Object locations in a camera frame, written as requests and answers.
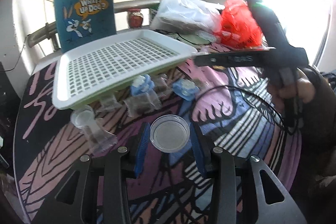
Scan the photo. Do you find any clear round plastic lid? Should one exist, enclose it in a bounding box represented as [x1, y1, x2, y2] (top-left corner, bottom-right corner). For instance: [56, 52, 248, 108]
[150, 114, 190, 153]

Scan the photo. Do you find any brown snack packet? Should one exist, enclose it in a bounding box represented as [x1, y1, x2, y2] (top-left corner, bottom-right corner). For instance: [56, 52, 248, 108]
[97, 94, 122, 113]
[124, 93, 162, 117]
[152, 75, 171, 98]
[81, 120, 118, 156]
[193, 79, 211, 90]

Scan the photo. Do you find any person's right hand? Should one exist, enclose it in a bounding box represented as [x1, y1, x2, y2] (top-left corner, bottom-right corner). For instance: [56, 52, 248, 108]
[267, 69, 315, 111]

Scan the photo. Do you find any colourful cartoon blanket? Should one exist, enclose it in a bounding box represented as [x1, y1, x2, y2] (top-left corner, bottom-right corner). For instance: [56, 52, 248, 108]
[14, 52, 306, 223]

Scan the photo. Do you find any red plastic bag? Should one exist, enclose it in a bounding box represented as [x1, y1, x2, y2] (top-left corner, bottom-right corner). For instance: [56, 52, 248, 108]
[216, 0, 263, 50]

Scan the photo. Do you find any clear plastic packet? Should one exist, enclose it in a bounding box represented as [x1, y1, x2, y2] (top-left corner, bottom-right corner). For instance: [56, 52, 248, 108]
[195, 31, 217, 43]

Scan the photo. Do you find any white perforated plastic tray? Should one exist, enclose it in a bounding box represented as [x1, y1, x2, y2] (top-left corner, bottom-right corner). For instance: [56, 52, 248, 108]
[52, 30, 198, 110]

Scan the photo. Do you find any white plastic bag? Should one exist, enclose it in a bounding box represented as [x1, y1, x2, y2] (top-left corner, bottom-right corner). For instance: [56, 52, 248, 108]
[150, 0, 225, 34]

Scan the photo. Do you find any red sauce jar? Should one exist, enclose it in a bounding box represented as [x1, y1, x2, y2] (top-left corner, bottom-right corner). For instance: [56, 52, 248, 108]
[127, 9, 143, 28]

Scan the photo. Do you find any teal cartoon tote bag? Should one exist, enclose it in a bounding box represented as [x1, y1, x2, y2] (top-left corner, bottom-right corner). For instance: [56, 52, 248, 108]
[54, 0, 116, 53]

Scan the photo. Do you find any black cable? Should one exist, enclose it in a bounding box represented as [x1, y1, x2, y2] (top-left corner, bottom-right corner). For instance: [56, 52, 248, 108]
[190, 85, 297, 135]

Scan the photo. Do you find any metal bed rail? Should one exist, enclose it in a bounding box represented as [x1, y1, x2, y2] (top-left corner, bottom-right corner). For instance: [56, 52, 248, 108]
[26, 0, 164, 51]

